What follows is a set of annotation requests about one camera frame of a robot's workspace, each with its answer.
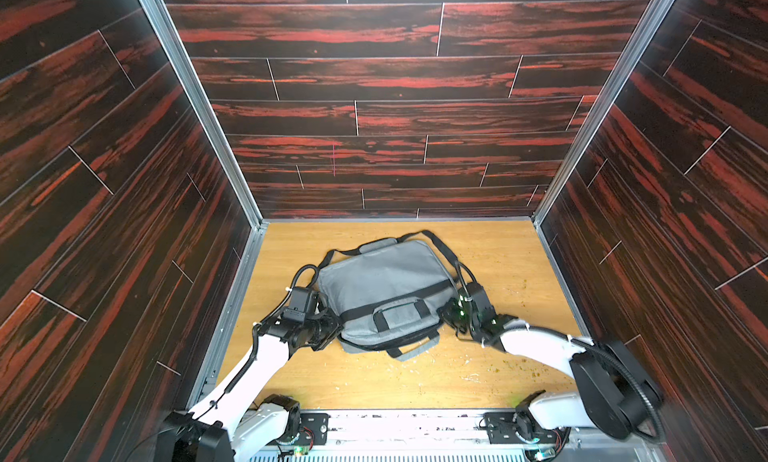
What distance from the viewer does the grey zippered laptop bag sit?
2.80ft

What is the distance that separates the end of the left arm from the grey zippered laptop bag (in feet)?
0.29

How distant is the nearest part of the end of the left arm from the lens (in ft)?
1.91
